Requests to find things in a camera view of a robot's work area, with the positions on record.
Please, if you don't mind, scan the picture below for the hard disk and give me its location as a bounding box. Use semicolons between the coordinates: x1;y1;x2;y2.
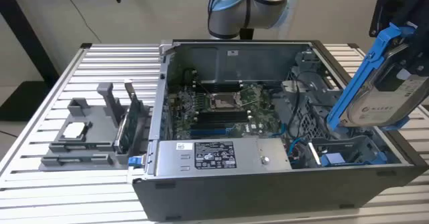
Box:
327;22;429;132

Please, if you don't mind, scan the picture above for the black disk power wire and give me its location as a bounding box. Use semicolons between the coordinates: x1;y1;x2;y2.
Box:
289;70;325;141

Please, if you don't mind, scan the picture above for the blue disk data wire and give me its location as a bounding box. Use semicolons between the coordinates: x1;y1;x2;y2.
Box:
281;123;305;159

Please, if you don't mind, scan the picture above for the disk bay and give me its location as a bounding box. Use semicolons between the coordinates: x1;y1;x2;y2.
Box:
311;133;402;168

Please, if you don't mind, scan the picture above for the grey metal drive cage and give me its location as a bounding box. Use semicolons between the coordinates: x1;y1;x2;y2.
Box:
281;65;347;134

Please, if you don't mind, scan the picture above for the green motherboard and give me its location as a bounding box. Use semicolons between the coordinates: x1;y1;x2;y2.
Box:
168;83;287;139

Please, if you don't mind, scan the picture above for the CPU socket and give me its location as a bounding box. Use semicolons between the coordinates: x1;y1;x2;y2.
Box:
208;91;244;109

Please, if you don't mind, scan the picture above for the silver power supply unit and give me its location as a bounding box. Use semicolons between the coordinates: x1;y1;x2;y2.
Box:
154;137;293;177

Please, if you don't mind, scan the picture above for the black open PC case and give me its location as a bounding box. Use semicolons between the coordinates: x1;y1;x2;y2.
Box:
129;39;429;222

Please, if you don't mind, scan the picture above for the green graphics card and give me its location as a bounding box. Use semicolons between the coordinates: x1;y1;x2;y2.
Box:
113;82;146;154

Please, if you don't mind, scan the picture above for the grey parts rack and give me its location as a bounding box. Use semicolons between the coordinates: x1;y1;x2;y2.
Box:
39;82;154;171

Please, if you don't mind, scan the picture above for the RAM stick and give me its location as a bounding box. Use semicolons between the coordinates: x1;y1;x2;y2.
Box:
50;143;114;151
42;155;114;166

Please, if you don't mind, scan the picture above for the silver CPU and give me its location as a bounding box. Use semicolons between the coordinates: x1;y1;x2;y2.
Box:
63;123;92;138

